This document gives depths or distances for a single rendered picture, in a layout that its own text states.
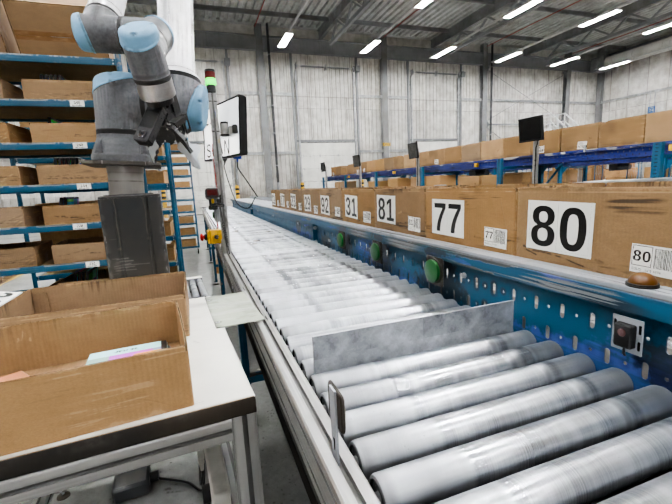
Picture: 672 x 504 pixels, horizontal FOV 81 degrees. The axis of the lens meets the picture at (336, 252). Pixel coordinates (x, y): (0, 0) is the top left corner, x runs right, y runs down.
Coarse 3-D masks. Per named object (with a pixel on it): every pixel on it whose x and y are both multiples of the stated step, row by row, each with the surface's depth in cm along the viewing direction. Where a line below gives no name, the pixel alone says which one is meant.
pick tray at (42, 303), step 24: (48, 288) 103; (72, 288) 105; (96, 288) 107; (120, 288) 109; (144, 288) 111; (168, 288) 113; (0, 312) 85; (24, 312) 96; (48, 312) 79; (72, 312) 81
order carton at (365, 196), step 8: (344, 192) 197; (352, 192) 187; (360, 192) 178; (368, 192) 170; (344, 200) 198; (360, 200) 179; (368, 200) 171; (344, 208) 199; (360, 208) 180; (368, 208) 172; (344, 216) 201; (360, 216) 181; (360, 224) 182; (368, 224) 173
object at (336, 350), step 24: (456, 312) 81; (480, 312) 83; (504, 312) 85; (312, 336) 71; (336, 336) 72; (360, 336) 74; (384, 336) 76; (408, 336) 77; (432, 336) 79; (456, 336) 82; (480, 336) 84; (336, 360) 73; (360, 360) 75
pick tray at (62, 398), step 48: (0, 336) 72; (48, 336) 75; (96, 336) 78; (144, 336) 82; (0, 384) 50; (48, 384) 52; (96, 384) 55; (144, 384) 57; (0, 432) 51; (48, 432) 53
